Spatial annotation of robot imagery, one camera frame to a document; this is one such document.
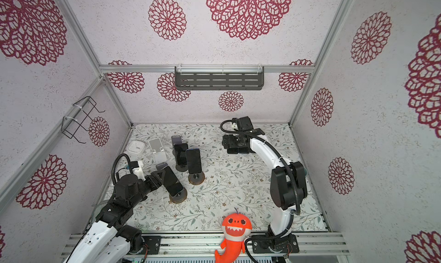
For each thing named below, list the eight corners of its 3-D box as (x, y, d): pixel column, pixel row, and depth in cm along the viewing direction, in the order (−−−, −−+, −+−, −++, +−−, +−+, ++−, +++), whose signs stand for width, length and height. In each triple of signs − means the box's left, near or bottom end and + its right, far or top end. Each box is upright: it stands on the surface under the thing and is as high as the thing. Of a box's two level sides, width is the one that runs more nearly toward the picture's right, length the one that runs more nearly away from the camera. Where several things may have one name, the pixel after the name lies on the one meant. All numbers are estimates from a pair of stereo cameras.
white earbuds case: (127, 154, 107) (124, 151, 104) (131, 144, 112) (129, 140, 109) (143, 154, 107) (141, 151, 104) (147, 144, 112) (145, 140, 109)
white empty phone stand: (157, 164, 102) (151, 153, 93) (154, 151, 108) (148, 140, 99) (168, 160, 104) (163, 149, 95) (164, 148, 110) (159, 136, 101)
